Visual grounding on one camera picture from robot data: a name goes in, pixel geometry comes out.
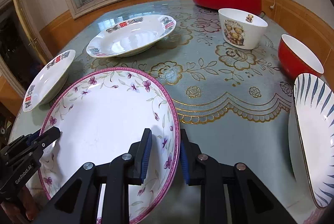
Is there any pink floral rimmed plate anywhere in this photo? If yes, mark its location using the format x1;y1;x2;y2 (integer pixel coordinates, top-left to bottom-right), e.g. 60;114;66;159
38;67;180;223

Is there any red bowl white inside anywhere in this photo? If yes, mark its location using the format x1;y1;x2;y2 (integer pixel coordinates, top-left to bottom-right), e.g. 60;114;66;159
278;34;324;80

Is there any person's left hand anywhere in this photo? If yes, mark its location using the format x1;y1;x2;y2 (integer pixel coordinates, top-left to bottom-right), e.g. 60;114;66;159
1;186;39;223

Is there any small white red-patterned plate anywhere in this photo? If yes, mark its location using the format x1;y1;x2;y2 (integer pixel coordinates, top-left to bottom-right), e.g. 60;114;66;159
22;50;76;112

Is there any white bowl blue leaf pattern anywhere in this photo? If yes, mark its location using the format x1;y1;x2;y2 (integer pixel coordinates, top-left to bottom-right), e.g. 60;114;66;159
288;73;333;210

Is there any large white red-patterned plate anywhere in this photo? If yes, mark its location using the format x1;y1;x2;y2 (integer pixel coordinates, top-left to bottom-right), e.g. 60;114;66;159
86;15;177;58

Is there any white teddy bear bowl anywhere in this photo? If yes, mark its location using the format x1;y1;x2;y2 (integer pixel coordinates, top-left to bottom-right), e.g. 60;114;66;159
218;8;268;50

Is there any wooden door with handle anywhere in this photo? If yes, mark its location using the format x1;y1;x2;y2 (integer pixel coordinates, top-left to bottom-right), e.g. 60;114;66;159
1;0;52;98

